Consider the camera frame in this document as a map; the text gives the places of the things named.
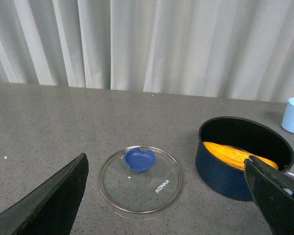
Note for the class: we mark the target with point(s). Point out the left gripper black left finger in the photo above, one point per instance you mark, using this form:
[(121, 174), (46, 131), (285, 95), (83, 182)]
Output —
[(52, 207)]

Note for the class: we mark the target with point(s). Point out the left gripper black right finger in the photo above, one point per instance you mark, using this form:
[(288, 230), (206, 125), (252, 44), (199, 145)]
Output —
[(273, 193)]

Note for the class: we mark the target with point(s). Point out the yellow corn cob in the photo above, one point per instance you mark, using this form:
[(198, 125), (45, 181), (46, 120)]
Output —
[(233, 156)]

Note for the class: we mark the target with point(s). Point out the glass lid blue knob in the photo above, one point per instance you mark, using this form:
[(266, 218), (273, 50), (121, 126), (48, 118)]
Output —
[(140, 179)]

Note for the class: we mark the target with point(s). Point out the dark blue saucepan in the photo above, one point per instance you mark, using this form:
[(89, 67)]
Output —
[(243, 134)]

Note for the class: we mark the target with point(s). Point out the white curtain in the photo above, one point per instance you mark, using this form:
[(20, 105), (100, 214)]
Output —
[(242, 49)]

